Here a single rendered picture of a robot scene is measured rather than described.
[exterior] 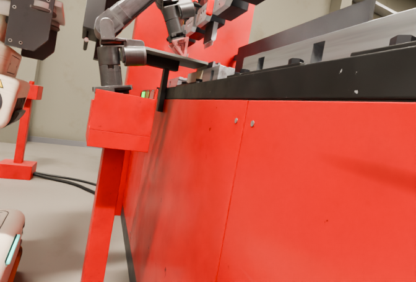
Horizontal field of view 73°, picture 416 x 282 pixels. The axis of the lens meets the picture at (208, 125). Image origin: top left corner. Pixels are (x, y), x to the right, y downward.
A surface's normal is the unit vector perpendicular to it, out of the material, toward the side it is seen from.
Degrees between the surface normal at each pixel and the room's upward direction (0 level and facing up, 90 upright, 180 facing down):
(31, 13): 90
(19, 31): 90
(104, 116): 90
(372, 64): 90
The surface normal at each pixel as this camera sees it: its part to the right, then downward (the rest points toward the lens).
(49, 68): 0.43, 0.11
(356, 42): -0.92, -0.15
